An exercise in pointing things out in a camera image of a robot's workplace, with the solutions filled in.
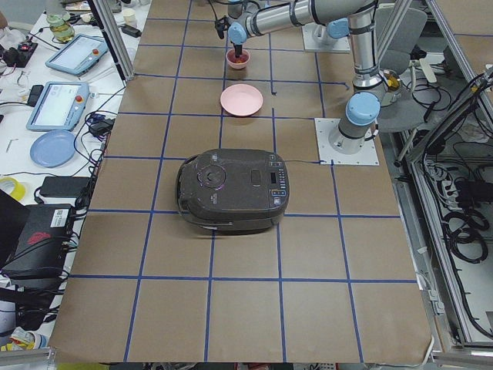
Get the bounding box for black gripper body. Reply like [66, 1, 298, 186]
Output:
[233, 44, 243, 56]

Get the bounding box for red apple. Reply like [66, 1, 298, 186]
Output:
[231, 55, 248, 64]

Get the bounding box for pink bowl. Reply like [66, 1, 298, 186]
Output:
[226, 49, 250, 70]

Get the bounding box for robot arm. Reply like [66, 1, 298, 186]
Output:
[218, 1, 386, 155]

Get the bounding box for pink plate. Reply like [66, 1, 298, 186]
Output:
[220, 84, 263, 117]

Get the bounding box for blue plate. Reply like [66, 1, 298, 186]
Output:
[30, 129, 75, 168]

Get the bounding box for dark grey rice cooker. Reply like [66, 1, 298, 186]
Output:
[176, 149, 290, 233]

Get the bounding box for upper blue teach pendant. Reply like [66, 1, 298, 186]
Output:
[45, 34, 109, 76]

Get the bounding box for blue teach pendant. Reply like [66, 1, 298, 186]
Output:
[26, 82, 89, 132]
[45, 34, 109, 76]

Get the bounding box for grey office chair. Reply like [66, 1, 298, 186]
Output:
[377, 7, 428, 133]

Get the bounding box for lower blue teach pendant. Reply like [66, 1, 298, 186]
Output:
[26, 82, 89, 132]

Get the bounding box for black power brick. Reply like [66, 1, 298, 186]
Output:
[39, 177, 89, 198]

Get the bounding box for yellow tape roll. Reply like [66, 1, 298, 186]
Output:
[0, 177, 26, 201]

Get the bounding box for black computer box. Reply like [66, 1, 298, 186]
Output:
[2, 204, 75, 280]

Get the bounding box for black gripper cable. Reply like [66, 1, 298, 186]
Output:
[207, 0, 232, 39]

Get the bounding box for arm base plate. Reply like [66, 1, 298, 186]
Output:
[302, 22, 350, 54]
[314, 118, 379, 166]

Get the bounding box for left aluminium frame post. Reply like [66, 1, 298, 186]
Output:
[88, 0, 135, 82]

